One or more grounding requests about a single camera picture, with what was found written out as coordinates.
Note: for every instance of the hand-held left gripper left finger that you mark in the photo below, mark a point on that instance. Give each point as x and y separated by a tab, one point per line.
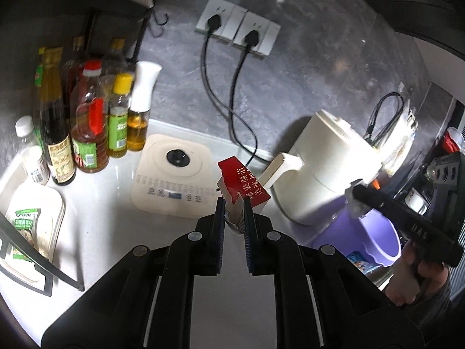
219	221

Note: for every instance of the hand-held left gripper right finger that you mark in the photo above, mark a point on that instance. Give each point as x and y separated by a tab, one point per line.
247	229

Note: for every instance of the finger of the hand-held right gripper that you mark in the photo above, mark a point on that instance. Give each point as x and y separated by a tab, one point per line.
410	225

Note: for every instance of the purple plastic bin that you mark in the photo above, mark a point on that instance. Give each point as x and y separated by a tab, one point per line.
377	236

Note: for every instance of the red and white wrapper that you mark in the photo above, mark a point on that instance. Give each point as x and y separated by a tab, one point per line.
243	178

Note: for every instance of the person's right forearm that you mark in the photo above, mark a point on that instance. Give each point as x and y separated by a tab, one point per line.
432	309

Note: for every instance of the person's right hand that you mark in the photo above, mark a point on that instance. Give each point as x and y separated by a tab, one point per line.
432	276

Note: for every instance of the white enamel mug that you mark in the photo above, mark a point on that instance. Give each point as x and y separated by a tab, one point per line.
417	201

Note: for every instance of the black kitchen rack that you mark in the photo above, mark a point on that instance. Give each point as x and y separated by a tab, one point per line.
425	185

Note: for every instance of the blue and white wrapper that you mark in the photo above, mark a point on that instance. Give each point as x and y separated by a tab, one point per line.
363	261

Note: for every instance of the hanging plastic bags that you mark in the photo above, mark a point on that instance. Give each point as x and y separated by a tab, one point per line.
397	145

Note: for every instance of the beige induction cooker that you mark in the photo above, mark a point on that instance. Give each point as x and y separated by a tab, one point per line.
163	174

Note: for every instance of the white air fryer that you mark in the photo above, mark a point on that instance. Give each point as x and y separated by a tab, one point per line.
319	160

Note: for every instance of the white-top oil spray bottle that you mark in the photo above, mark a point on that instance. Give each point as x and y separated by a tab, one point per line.
138	131

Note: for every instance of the yellow-cap green-label bottle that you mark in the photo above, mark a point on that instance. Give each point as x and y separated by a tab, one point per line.
118	131

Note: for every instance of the red-cap oil bottle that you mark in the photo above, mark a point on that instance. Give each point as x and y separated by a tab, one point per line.
89	152

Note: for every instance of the white rectangular tray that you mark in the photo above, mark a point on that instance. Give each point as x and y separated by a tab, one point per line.
51	203

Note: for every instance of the dark soy sauce bottle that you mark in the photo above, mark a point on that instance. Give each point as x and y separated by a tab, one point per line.
54	134

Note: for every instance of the green-label food packet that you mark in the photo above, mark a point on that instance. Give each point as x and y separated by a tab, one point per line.
27	225

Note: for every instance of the clear yellow-cap bottle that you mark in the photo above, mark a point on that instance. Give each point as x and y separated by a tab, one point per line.
114	58

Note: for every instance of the small white-cap bottle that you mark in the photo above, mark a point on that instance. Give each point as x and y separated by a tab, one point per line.
34	160

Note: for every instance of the dark vinegar bottle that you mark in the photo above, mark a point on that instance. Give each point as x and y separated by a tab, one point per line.
71	69

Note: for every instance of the green-label glass bottle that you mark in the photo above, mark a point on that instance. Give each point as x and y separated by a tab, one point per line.
38	76

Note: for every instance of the black metal frame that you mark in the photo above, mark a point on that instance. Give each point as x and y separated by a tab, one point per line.
54	276

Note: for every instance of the black wall shelf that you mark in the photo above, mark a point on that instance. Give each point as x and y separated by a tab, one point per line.
90	3

